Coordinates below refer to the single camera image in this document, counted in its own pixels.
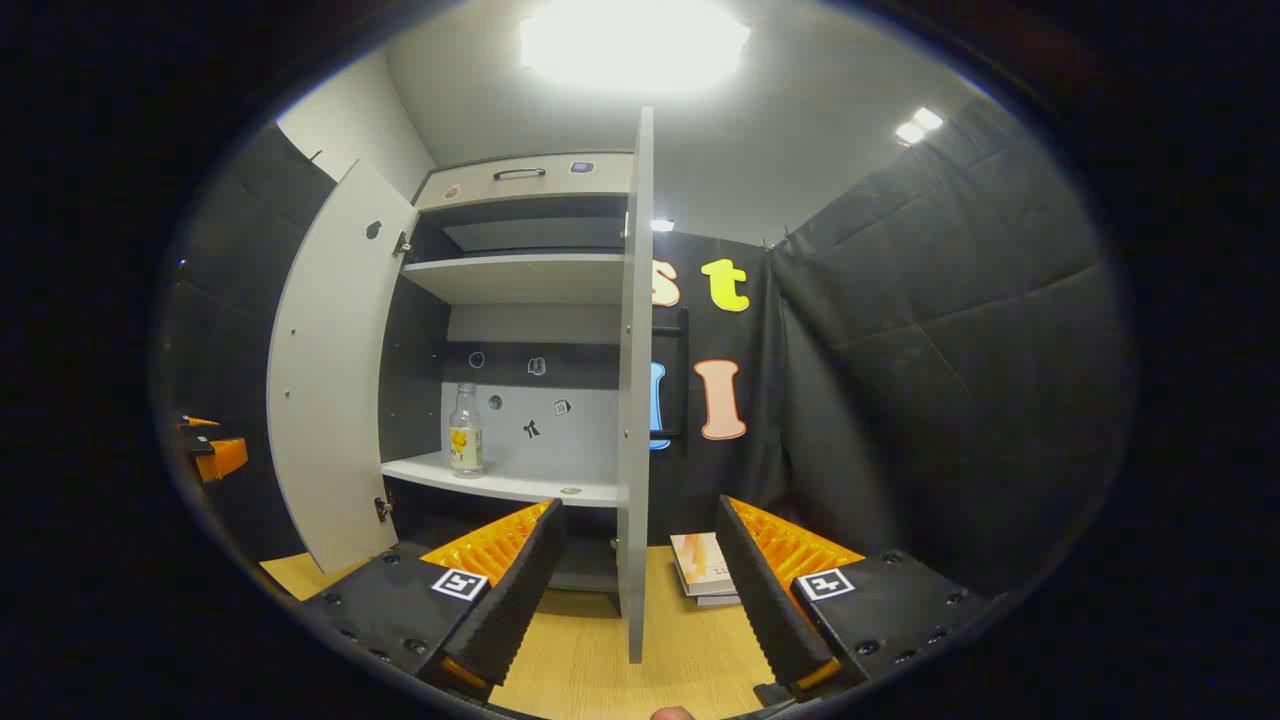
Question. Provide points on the large ceiling light panel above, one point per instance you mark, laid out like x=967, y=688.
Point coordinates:
x=635, y=45

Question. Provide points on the grey white cabinet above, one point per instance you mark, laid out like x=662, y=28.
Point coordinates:
x=520, y=280

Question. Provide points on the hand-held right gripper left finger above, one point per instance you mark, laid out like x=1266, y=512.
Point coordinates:
x=505, y=610

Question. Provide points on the clear plastic bottle yellow label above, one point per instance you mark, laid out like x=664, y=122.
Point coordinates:
x=465, y=440

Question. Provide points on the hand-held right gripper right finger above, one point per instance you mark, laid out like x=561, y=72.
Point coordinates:
x=770, y=610

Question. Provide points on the black backdrop cloth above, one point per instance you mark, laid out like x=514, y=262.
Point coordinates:
x=950, y=350

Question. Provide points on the white paperback book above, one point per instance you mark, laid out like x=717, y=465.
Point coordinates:
x=703, y=560

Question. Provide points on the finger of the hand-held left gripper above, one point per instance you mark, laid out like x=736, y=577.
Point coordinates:
x=200, y=421
x=225, y=458

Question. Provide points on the small ceiling light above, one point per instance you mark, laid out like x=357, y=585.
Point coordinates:
x=918, y=125

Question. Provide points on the white cabinet drawer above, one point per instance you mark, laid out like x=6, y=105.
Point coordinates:
x=480, y=188

